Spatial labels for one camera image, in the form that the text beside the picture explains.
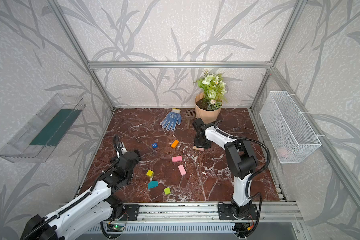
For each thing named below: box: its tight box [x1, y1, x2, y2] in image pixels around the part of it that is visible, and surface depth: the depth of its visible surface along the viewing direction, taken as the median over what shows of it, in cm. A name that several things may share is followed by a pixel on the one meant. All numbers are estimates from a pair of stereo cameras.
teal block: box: [147, 180, 159, 190], surface depth 85 cm
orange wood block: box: [170, 139, 180, 149], surface depth 101 cm
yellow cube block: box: [146, 169, 154, 178], surface depth 86 cm
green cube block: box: [164, 187, 171, 195], surface depth 82 cm
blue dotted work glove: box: [160, 108, 182, 131], surface depth 115 cm
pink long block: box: [177, 164, 187, 177], surface depth 89 cm
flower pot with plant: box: [195, 70, 228, 123], surface depth 98 cm
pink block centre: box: [172, 156, 182, 163], surface depth 93 cm
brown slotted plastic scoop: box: [185, 109, 196, 128], surface depth 117 cm
